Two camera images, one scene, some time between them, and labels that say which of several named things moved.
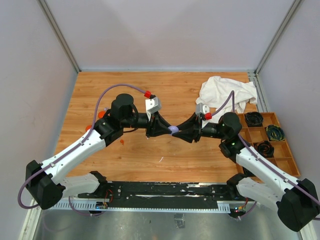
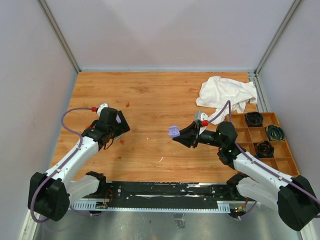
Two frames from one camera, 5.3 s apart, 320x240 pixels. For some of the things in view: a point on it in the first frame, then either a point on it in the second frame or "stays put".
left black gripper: [155, 127] -> [122, 127]
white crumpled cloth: [223, 95] stays put
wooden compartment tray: [283, 156] stays put
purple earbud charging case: [174, 129] stays put
